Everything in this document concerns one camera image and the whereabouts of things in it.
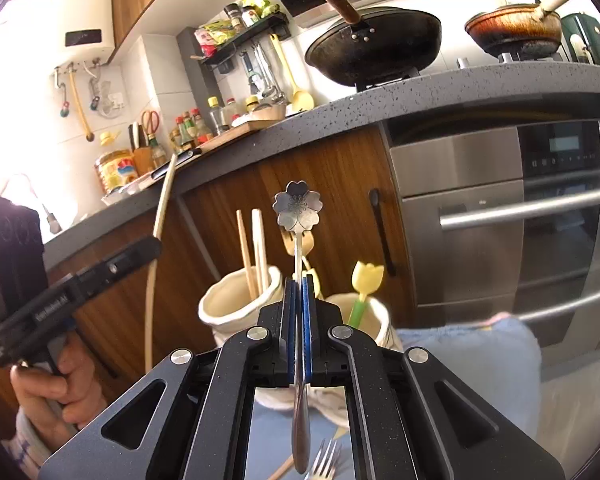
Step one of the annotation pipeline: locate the gas stove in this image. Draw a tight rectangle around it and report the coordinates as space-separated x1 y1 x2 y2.
354 66 422 94

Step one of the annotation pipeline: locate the grey speckled countertop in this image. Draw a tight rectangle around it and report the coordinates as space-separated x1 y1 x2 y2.
42 60 600 271

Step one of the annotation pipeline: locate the wooden cutting board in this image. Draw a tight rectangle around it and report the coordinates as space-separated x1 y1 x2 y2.
199 119 264 154

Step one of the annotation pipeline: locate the white wall socket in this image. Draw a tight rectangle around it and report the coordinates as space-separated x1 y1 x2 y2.
92 91 127 117

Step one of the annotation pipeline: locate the black cabinet handle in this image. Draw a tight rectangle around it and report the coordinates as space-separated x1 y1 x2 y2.
368 188 397 277

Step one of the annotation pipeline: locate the group of sauce bottles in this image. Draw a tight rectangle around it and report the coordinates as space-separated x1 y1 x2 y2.
169 96 262 153

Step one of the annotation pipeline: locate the green kitchen appliance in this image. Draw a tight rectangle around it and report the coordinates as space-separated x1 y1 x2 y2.
560 14 600 67

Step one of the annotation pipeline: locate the yellow label jar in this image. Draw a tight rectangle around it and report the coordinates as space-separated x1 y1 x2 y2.
95 148 139 194

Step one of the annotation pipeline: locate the white water heater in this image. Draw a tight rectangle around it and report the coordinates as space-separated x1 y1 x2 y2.
54 0 117 62

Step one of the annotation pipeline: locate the person's left hand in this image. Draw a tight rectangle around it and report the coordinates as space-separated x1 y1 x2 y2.
9 344 109 434

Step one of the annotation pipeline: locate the wooden knife block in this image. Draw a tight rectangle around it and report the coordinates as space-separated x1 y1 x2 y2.
129 122 157 175

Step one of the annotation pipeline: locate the silver flower-ended spoon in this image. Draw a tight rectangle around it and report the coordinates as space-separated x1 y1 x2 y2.
272 180 321 476

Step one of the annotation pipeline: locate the printed blue blanket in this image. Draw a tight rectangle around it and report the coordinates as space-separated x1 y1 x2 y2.
245 312 542 480

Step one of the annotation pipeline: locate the wooden base cabinet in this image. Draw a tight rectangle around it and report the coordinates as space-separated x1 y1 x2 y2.
0 125 417 411

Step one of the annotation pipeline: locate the silver fork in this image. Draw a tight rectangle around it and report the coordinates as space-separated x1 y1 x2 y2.
307 437 342 480

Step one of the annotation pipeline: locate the black wok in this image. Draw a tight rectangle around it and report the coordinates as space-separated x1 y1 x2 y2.
295 0 443 87

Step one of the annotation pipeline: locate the stainless steel oven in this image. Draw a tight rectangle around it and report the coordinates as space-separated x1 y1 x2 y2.
385 117 600 367

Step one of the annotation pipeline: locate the yellow tulip spoon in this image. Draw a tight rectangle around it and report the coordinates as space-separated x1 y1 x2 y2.
347 260 385 328

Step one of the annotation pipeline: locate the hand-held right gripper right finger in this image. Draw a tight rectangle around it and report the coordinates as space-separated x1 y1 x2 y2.
300 272 566 480

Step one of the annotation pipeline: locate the black spice rack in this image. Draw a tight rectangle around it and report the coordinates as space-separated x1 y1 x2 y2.
196 11 292 72

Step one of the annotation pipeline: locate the person's left forearm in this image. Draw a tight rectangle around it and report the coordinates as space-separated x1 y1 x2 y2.
0 400 88 480

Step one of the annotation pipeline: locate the yellow hose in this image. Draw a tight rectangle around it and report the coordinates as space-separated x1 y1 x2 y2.
66 66 94 142

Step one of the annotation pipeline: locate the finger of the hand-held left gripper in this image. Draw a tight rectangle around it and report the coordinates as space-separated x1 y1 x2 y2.
71 236 163 302

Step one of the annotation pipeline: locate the yellow spatula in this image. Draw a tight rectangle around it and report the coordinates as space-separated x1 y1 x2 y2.
270 35 315 112

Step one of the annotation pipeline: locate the cream ceramic utensil holder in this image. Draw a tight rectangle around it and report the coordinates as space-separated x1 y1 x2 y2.
198 265 403 413

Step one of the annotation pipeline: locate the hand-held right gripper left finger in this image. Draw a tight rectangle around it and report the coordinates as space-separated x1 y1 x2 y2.
37 277 301 480

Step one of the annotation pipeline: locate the brown frying pan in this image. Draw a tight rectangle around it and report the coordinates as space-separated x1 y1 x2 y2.
464 0 584 59

